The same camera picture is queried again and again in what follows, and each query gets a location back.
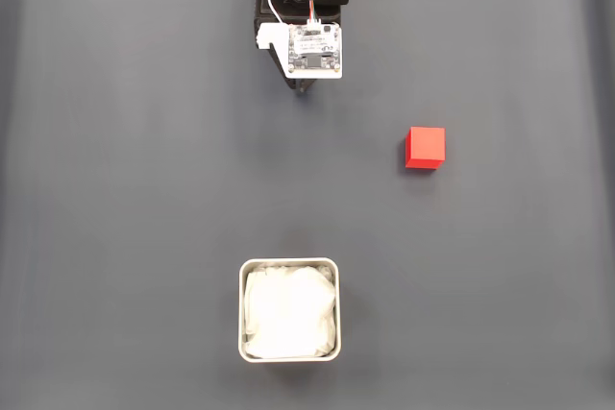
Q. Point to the dark grey table mat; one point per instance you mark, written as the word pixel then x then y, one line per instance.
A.
pixel 120 165

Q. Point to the beige square box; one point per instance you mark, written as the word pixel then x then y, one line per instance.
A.
pixel 241 309

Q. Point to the white tissue paper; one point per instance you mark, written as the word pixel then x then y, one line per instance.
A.
pixel 288 309

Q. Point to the red cube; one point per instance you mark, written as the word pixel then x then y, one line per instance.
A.
pixel 425 148

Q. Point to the camera board on white mount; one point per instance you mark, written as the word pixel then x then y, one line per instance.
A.
pixel 314 52

